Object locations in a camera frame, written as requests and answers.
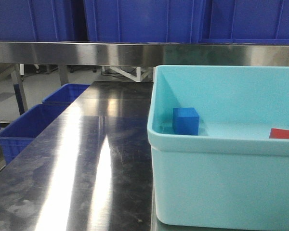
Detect blue crate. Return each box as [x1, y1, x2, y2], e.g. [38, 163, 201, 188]
[199, 0, 289, 45]
[0, 0, 78, 42]
[84, 0, 205, 43]

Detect light teal plastic tub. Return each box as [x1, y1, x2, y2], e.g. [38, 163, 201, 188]
[147, 65, 289, 231]

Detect blue bin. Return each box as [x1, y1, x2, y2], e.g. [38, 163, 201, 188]
[0, 104, 67, 165]
[42, 84, 90, 105]

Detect white metal frame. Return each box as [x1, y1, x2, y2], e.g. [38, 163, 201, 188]
[101, 66, 155, 82]

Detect blue crate upper left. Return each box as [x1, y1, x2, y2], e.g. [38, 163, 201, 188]
[0, 0, 78, 42]

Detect stainless steel shelf rail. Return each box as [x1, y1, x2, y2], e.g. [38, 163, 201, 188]
[0, 42, 289, 67]

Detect blue crate upper middle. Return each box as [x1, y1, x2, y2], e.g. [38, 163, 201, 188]
[84, 0, 205, 43]

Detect red foam cube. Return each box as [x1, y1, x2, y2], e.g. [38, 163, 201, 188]
[269, 128, 289, 139]

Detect blue foam cube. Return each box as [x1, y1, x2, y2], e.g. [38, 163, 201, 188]
[172, 107, 200, 135]

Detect blue bin far left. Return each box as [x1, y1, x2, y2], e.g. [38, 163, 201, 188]
[42, 84, 90, 105]

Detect blue bin near left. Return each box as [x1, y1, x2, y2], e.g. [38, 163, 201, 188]
[0, 104, 67, 165]

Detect blue crate upper right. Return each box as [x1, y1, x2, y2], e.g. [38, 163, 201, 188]
[199, 0, 289, 45]

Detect steel shelf leg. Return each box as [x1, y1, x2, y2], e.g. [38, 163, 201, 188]
[11, 64, 28, 115]

